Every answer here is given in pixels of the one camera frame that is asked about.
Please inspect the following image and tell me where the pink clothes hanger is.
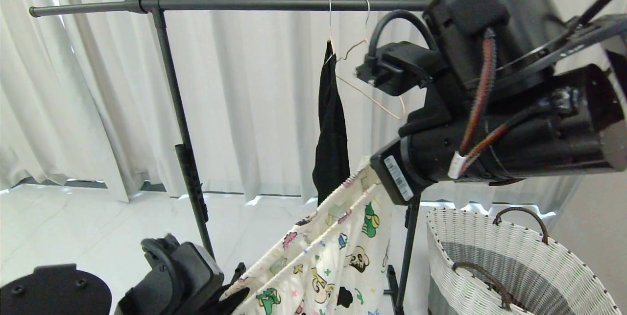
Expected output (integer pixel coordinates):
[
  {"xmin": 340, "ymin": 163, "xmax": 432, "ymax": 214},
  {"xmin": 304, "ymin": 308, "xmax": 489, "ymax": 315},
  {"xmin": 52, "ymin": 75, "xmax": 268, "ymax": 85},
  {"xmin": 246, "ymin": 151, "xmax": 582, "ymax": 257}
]
[
  {"xmin": 336, "ymin": 0, "xmax": 406, "ymax": 120},
  {"xmin": 323, "ymin": 0, "xmax": 338, "ymax": 66}
]

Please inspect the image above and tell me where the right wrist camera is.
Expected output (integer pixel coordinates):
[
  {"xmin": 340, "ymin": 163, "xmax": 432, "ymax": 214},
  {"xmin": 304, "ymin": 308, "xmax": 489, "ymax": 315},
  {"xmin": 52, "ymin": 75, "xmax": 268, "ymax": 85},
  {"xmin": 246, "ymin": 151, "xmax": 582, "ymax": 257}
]
[{"xmin": 355, "ymin": 41, "xmax": 451, "ymax": 134}]

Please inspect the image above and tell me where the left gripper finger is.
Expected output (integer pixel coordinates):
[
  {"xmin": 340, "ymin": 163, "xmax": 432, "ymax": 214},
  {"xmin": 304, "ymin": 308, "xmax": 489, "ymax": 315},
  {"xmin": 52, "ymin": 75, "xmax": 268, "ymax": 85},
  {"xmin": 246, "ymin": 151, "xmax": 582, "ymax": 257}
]
[{"xmin": 206, "ymin": 287, "xmax": 250, "ymax": 315}]

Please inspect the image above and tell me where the black cable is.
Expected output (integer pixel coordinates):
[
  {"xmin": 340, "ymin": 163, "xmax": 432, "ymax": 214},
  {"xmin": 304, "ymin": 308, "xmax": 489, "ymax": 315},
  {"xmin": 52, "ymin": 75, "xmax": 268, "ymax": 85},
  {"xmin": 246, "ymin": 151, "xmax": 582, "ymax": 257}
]
[
  {"xmin": 563, "ymin": 0, "xmax": 627, "ymax": 31},
  {"xmin": 141, "ymin": 238, "xmax": 186, "ymax": 315},
  {"xmin": 367, "ymin": 10, "xmax": 439, "ymax": 61}
]

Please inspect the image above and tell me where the cream printed garment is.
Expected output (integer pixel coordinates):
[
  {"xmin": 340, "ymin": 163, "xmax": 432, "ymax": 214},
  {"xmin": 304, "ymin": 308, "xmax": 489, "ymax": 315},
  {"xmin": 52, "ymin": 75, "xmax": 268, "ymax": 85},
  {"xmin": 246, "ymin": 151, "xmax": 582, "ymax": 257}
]
[{"xmin": 223, "ymin": 156, "xmax": 395, "ymax": 315}]

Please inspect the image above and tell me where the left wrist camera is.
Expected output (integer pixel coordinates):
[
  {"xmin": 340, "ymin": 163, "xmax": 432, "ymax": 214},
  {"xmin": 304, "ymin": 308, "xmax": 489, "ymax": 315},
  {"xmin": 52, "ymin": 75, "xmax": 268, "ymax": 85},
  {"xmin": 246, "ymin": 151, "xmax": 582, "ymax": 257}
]
[{"xmin": 115, "ymin": 234, "xmax": 226, "ymax": 315}]

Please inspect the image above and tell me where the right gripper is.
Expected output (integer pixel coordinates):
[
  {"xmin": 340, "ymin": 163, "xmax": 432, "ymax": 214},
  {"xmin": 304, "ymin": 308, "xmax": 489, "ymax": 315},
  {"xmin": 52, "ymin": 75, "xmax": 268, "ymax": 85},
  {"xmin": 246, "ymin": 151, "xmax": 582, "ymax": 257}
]
[{"xmin": 370, "ymin": 63, "xmax": 627, "ymax": 206}]

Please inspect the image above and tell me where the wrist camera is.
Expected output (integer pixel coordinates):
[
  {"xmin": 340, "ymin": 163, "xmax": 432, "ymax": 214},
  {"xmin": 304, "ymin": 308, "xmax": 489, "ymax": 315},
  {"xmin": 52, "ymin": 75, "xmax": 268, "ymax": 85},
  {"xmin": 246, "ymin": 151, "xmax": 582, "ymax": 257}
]
[
  {"xmin": 355, "ymin": 41, "xmax": 451, "ymax": 134},
  {"xmin": 115, "ymin": 234, "xmax": 226, "ymax": 315}
]

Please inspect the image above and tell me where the white laundry basket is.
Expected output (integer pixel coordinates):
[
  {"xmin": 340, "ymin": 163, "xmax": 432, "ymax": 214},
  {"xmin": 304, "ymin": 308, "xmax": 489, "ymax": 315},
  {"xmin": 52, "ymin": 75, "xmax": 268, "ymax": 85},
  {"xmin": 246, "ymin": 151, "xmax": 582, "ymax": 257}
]
[{"xmin": 426, "ymin": 206, "xmax": 623, "ymax": 315}]

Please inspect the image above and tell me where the black clothes rack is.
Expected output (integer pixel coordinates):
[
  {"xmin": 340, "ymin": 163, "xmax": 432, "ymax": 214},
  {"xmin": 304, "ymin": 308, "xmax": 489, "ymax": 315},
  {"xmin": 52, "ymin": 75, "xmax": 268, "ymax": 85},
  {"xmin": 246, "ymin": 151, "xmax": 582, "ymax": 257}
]
[{"xmin": 29, "ymin": 0, "xmax": 434, "ymax": 315}]

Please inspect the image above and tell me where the black garment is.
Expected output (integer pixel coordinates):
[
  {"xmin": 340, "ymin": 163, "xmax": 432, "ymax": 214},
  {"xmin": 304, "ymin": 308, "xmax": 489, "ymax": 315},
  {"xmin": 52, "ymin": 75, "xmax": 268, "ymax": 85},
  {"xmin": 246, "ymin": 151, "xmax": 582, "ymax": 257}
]
[{"xmin": 313, "ymin": 41, "xmax": 351, "ymax": 206}]

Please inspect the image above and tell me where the white curtain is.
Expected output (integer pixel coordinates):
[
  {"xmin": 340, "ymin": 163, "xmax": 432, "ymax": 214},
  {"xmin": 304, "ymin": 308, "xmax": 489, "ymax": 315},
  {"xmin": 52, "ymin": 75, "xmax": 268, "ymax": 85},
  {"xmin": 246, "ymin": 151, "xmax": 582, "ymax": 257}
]
[{"xmin": 0, "ymin": 0, "xmax": 627, "ymax": 218}]

